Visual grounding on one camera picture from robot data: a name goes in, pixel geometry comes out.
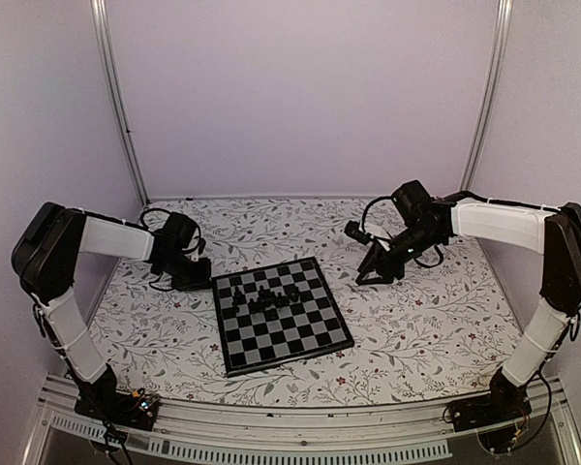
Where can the right rear aluminium frame post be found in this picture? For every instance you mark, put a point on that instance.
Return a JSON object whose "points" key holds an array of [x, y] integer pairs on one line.
{"points": [[495, 67]]}

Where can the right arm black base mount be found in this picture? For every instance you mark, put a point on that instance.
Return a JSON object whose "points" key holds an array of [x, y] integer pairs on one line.
{"points": [[503, 402]]}

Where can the front aluminium frame rail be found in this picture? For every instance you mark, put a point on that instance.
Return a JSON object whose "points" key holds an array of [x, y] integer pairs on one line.
{"points": [[405, 433]]}

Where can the black chess piece cluster piece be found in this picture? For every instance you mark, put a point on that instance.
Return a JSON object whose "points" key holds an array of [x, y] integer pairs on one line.
{"points": [[269, 302]]}

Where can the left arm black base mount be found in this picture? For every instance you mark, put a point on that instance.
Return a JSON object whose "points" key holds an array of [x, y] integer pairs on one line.
{"points": [[103, 401]]}

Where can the aluminium frame post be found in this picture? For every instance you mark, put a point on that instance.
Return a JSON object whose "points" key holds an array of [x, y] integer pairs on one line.
{"points": [[495, 67], [102, 32]]}

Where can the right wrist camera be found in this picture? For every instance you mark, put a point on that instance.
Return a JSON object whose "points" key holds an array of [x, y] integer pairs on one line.
{"points": [[353, 230]]}

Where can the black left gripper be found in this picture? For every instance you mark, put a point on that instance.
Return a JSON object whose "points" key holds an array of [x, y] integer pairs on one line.
{"points": [[202, 282]]}

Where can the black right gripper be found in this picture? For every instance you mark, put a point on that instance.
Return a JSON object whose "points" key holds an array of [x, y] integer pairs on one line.
{"points": [[376, 264]]}

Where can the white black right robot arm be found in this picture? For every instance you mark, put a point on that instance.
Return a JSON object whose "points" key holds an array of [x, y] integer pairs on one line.
{"points": [[549, 235]]}

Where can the black chess piece left separate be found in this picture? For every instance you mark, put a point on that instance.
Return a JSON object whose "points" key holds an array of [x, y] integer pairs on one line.
{"points": [[238, 297]]}

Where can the left rear aluminium frame post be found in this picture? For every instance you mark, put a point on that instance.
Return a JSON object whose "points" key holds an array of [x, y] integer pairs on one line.
{"points": [[102, 32]]}

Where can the black and grey chessboard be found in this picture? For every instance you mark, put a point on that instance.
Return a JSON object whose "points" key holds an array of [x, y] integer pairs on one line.
{"points": [[312, 327]]}

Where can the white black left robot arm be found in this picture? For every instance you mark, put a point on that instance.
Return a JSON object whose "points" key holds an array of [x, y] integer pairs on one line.
{"points": [[47, 255]]}

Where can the floral patterned table mat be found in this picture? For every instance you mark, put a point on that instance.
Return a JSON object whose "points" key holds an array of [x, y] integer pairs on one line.
{"points": [[444, 329]]}

